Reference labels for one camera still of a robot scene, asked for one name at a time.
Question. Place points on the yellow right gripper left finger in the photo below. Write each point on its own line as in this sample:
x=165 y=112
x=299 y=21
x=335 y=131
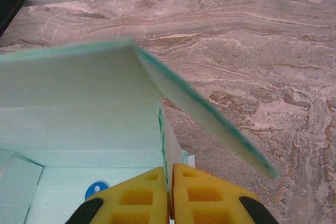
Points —
x=134 y=208

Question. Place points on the black grey checkerboard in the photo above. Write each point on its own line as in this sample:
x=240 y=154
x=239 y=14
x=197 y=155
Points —
x=8 y=3

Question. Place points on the small blue round disc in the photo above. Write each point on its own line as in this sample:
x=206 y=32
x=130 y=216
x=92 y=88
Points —
x=92 y=190

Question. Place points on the light blue paper box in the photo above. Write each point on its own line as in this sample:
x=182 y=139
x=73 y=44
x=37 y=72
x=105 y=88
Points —
x=78 y=90

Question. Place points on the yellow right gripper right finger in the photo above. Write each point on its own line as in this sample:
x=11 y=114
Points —
x=204 y=208

